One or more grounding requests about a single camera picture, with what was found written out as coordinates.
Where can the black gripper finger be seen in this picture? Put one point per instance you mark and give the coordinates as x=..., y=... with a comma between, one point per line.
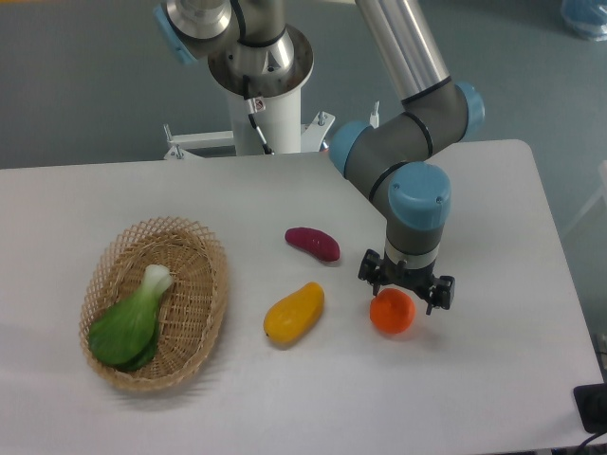
x=370, y=270
x=440, y=294

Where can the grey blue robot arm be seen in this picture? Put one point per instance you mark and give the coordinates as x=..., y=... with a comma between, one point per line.
x=388, y=163

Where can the green bok choy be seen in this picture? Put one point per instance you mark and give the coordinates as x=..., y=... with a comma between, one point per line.
x=125, y=337

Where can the black device at table edge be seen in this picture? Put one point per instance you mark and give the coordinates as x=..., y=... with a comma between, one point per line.
x=591, y=405

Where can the blue plastic bag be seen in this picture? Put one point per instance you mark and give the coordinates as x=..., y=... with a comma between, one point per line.
x=586, y=17

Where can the orange fruit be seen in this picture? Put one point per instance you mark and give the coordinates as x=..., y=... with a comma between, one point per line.
x=392, y=311

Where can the purple sweet potato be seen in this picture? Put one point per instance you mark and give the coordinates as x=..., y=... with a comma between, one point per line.
x=315, y=242

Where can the yellow mango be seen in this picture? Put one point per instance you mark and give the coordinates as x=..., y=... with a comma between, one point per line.
x=292, y=317

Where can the woven wicker basket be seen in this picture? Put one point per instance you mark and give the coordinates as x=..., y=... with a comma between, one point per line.
x=190, y=312

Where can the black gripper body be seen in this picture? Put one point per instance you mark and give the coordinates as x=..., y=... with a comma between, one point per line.
x=409, y=271

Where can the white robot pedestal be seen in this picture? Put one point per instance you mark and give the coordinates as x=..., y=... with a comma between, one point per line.
x=263, y=87

